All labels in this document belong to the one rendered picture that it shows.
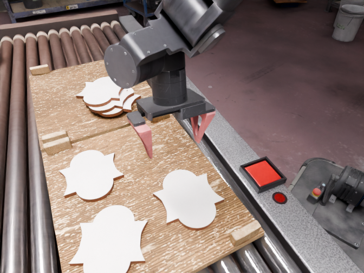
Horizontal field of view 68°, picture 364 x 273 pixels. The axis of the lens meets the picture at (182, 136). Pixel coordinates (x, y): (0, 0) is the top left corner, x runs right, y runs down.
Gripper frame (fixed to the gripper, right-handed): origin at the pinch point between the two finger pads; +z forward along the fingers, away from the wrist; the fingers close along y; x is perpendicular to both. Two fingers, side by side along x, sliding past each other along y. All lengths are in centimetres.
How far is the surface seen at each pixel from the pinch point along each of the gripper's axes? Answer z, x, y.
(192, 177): 10.8, 1.9, 4.4
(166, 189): 11.2, 1.7, -2.0
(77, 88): 2, 51, -11
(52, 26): -10, 112, -10
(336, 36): 48, 197, 321
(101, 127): 6.8, 28.8, -8.8
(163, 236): 14.2, -6.5, -6.4
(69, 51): -3, 84, -8
